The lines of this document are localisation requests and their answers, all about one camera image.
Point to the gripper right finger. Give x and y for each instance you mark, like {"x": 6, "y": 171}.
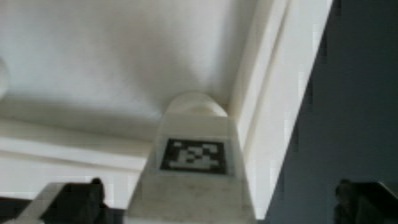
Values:
{"x": 367, "y": 203}

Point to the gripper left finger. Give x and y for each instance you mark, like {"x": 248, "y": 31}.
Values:
{"x": 68, "y": 204}

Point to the white leg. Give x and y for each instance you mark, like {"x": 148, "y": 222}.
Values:
{"x": 192, "y": 189}

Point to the white square table top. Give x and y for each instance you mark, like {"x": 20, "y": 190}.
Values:
{"x": 102, "y": 57}

